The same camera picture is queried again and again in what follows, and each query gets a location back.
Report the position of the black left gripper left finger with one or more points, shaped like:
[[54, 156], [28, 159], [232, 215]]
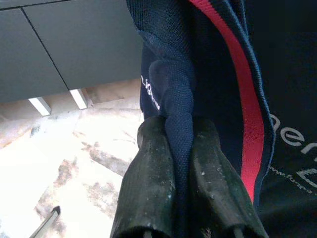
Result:
[[146, 188]]

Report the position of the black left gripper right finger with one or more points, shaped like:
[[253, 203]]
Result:
[[218, 193]]

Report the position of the navy shirt with red stripe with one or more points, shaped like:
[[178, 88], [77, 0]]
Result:
[[210, 74]]

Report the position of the silver clothes rack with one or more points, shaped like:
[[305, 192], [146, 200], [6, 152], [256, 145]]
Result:
[[47, 221]]

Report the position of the white cabinet leg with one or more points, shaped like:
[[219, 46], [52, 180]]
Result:
[[78, 98], [39, 106]]

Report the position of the black TV cabinet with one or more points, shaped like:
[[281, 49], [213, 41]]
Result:
[[74, 44]]

